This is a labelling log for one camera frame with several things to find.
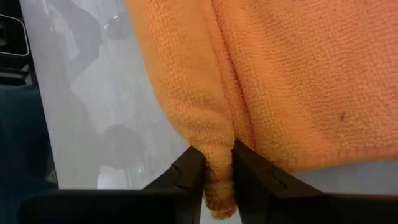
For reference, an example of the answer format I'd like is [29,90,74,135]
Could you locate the black box white rim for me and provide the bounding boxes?
[0,14,30,57]

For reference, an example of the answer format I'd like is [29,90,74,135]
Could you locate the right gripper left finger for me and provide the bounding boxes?
[20,146,206,224]

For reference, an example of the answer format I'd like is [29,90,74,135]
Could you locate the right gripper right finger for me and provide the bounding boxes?
[233,139,398,224]

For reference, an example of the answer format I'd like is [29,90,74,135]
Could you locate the orange microfibre towel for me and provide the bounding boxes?
[126,0,398,220]

